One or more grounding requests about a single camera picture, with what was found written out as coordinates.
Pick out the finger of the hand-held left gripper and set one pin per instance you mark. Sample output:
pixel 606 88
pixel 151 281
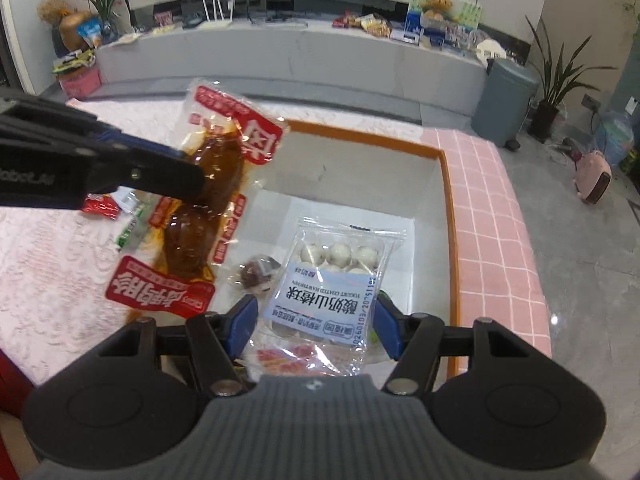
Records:
pixel 165 180
pixel 145 142

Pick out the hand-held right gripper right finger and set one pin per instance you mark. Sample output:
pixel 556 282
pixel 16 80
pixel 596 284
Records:
pixel 387 327

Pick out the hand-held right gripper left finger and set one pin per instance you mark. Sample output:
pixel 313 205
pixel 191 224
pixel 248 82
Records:
pixel 242 330

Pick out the red clear braised meat packet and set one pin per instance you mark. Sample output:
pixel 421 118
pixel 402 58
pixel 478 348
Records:
pixel 190 240

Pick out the white blue snack ball packet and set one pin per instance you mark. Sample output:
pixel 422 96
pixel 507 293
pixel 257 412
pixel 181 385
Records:
pixel 325 305

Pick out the orange cardboard box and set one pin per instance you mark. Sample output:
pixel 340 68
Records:
pixel 350 180

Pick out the green white sausage packet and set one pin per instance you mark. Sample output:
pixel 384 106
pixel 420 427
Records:
pixel 132 225

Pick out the dark snack packet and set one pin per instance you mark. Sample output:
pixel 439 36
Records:
pixel 254 273

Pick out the pink box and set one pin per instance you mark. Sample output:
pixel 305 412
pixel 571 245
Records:
pixel 80 84

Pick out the white papers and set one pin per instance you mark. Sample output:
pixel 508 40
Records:
pixel 125 40

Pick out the yellow black packets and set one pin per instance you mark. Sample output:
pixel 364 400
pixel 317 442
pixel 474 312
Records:
pixel 72 62

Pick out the blue snack bag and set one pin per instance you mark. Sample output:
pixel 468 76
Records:
pixel 90 31

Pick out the pink card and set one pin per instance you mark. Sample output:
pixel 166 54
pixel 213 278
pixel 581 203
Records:
pixel 165 19

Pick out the gold vase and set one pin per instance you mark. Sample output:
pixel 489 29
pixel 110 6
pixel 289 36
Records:
pixel 75 32

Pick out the white router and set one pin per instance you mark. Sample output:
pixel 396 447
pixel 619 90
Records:
pixel 219 17

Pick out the green plant in glass vase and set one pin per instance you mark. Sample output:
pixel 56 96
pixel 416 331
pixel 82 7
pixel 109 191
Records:
pixel 107 0

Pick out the dried yellow flowers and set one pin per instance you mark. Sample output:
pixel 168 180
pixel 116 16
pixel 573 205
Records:
pixel 52 7

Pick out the grey television console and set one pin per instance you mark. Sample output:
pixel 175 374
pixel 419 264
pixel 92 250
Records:
pixel 300 60

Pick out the pile of snack packets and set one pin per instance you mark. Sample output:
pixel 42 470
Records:
pixel 365 22

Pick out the grey trash bin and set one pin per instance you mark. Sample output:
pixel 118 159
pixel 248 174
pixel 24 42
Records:
pixel 505 102

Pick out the pink heater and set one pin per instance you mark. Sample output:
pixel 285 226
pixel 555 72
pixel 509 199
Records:
pixel 592 177

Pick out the white scale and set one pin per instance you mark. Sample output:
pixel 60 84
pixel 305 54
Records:
pixel 405 37

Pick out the long-leaf plant in black pot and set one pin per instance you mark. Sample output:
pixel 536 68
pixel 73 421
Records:
pixel 547 95

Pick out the blue white jar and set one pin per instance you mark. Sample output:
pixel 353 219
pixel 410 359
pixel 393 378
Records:
pixel 435 36

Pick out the blue water jug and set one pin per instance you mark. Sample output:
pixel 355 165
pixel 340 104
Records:
pixel 615 137

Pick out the white round gadget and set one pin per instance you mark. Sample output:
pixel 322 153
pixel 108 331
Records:
pixel 490 49

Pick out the brown teddy bear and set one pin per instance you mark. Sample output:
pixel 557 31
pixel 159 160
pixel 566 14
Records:
pixel 439 6

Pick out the green white picture card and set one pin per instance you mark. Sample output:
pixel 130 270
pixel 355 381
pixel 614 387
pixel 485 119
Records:
pixel 470 12

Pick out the hanging vine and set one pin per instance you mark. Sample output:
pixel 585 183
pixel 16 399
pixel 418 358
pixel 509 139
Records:
pixel 628 5

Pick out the wall socket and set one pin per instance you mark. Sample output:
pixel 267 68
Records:
pixel 591 104

